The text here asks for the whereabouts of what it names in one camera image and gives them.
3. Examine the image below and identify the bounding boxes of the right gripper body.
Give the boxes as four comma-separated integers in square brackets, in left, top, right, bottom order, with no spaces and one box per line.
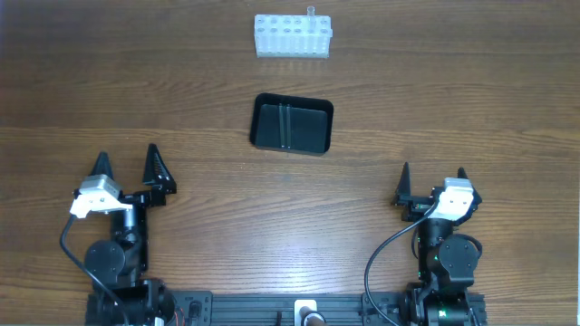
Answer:
[401,197,436,222]

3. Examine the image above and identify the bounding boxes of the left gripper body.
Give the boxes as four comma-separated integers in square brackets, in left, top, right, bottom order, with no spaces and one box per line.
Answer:
[120,189,167,212]

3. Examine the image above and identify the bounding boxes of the black tray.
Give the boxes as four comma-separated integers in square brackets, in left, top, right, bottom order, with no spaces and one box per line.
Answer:
[248,91,335,158]

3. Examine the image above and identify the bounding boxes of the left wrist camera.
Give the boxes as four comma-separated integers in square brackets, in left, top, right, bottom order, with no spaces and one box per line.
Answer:
[69,174,135,220]

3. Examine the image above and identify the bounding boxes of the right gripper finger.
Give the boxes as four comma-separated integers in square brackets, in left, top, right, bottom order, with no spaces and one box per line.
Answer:
[391,161,412,208]
[456,166,483,211]

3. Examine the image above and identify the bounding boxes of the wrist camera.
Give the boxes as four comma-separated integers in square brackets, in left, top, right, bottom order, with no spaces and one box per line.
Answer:
[435,177,475,222]
[69,174,135,220]

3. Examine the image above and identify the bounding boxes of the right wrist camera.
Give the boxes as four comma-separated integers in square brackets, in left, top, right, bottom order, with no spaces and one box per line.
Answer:
[435,177,475,222]

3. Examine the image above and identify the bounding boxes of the mounting rail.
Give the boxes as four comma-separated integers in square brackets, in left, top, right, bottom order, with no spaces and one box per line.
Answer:
[85,289,488,326]

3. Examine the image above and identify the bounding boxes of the white test tube rack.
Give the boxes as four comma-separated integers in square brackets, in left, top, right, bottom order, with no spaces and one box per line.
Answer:
[253,13,334,60]

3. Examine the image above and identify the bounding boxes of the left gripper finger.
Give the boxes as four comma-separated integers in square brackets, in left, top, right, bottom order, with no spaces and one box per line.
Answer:
[89,150,115,180]
[141,143,179,196]

